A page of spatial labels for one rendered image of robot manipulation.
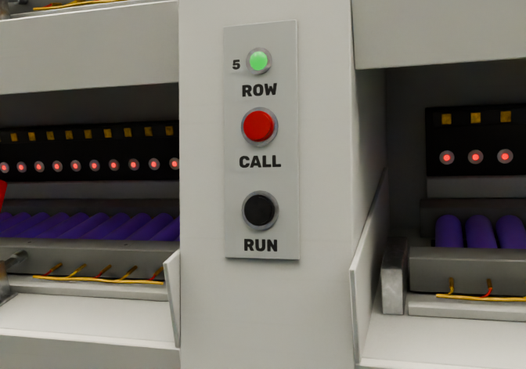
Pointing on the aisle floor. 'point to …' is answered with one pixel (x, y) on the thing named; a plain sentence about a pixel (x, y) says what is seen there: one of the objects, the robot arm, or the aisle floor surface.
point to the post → (322, 90)
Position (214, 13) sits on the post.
